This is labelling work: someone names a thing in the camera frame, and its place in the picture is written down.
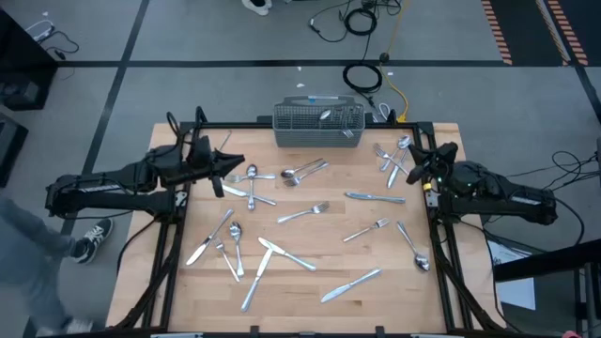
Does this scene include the coiled black cable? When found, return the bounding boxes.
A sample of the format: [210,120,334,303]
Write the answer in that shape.
[344,7,378,38]
[341,61,384,95]

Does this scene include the grey mesh cutlery basket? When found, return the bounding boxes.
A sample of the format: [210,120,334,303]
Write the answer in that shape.
[271,95,366,149]

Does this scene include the black box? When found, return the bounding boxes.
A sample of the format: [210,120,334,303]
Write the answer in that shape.
[0,112,29,189]

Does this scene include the black mat orange stripes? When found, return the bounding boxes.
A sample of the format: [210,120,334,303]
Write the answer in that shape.
[479,0,601,68]

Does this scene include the white cable device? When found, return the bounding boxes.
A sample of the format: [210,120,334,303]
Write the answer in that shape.
[24,18,56,42]

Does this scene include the yellow cable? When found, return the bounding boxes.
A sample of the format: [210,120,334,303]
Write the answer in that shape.
[378,0,410,124]

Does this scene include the white paper sheet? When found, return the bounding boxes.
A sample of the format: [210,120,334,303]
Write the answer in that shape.
[486,239,537,312]

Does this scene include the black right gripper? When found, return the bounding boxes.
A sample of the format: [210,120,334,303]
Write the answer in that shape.
[406,141,460,186]

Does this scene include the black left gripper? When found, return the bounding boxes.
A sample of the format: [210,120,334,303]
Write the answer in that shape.
[180,134,247,199]

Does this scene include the black cabinet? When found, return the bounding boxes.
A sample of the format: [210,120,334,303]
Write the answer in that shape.
[0,8,58,112]

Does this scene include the black desk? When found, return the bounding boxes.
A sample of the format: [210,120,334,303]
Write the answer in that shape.
[492,238,601,338]

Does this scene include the person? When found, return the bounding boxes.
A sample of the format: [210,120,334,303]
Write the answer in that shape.
[241,0,273,17]
[0,195,116,337]

